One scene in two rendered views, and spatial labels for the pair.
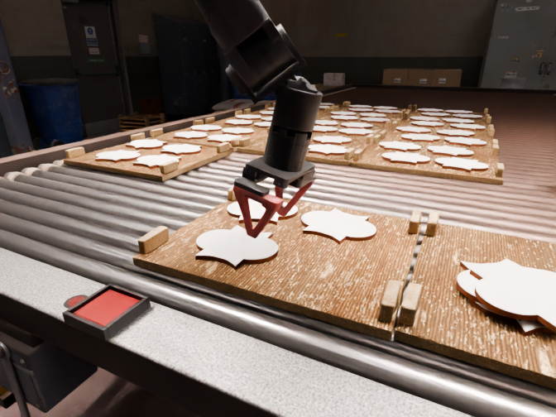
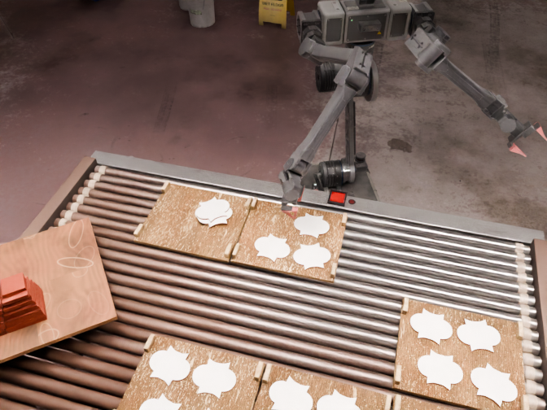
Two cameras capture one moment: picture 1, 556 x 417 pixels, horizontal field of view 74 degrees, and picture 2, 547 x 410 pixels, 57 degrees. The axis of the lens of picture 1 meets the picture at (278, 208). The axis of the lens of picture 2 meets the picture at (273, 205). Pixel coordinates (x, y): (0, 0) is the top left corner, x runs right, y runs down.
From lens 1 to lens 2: 2.30 m
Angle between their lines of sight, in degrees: 111
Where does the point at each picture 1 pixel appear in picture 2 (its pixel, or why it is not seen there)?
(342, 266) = (269, 221)
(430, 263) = (236, 228)
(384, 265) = (253, 224)
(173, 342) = (312, 194)
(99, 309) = (338, 195)
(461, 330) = (236, 201)
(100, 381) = not seen: outside the picture
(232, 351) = not seen: hidden behind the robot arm
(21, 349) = not seen: hidden behind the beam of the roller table
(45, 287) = (368, 205)
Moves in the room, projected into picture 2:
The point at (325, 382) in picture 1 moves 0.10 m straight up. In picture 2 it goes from (271, 190) to (271, 174)
